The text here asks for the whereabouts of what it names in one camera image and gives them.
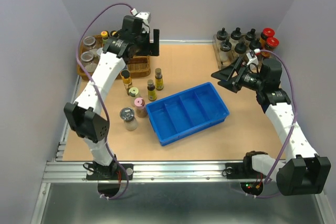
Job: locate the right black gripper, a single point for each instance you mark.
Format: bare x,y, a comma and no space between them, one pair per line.
227,73

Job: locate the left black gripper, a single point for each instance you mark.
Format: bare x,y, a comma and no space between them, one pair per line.
152,49

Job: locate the yellow label bottle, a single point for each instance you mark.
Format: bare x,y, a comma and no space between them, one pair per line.
151,90
159,79

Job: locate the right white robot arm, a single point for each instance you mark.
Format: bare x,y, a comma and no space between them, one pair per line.
298,168

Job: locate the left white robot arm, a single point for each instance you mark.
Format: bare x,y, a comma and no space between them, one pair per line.
84,115

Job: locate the clear acrylic cruet rack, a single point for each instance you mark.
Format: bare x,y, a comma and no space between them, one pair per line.
216,46

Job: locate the black top cruet front left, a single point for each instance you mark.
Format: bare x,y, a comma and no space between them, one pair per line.
225,48

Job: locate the black cruet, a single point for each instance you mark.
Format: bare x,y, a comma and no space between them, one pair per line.
235,36
225,48
239,49
255,44
250,36
222,34

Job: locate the black top cruet front middle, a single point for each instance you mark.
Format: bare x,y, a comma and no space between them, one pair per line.
239,49

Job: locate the amber oil bottle black cap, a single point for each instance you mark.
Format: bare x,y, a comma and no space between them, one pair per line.
126,79

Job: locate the green label sauce bottle right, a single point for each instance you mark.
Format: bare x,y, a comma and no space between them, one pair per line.
113,33

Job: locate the black top cruet front right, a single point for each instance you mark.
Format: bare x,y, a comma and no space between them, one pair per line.
255,44

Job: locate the black top cruet back left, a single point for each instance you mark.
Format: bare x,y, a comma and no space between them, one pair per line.
222,34

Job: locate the black top cruet back middle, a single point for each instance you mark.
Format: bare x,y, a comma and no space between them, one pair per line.
235,36

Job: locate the blue divided plastic bin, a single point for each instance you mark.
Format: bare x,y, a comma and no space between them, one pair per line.
187,112

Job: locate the green lid spice jar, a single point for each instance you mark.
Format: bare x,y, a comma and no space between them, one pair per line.
134,93

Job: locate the black top cruet back right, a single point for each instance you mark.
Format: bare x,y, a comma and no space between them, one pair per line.
250,36

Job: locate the red lid jar front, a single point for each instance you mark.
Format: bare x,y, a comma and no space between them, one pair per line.
270,45

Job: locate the red lid jar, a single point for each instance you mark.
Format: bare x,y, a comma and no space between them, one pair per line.
265,34
270,45

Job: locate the red lid jar back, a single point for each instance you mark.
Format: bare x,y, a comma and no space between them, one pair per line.
265,34

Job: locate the pink lid spice jar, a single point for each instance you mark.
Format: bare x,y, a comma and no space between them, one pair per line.
140,107

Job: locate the clear glass jar back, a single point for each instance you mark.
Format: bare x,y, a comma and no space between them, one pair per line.
89,43

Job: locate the clear glass jar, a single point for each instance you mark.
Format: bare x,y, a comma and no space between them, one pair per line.
88,60
89,43

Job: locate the wicker divided basket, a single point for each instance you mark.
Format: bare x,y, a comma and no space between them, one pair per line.
138,66

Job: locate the clear glass jar front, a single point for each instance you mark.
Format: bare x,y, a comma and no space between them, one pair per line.
88,60

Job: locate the silver lid grinder jar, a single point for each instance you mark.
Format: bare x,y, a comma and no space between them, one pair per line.
128,117

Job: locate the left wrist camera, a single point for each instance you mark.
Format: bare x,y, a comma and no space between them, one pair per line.
145,16

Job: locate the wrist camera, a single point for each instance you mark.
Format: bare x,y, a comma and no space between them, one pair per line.
251,58
145,16

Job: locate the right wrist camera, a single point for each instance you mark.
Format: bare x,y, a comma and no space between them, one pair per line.
251,58

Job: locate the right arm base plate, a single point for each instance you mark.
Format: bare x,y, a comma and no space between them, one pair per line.
238,170

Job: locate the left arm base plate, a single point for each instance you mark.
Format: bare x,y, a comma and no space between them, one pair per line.
96,172

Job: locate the aluminium frame rail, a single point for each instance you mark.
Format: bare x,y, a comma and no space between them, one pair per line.
143,172

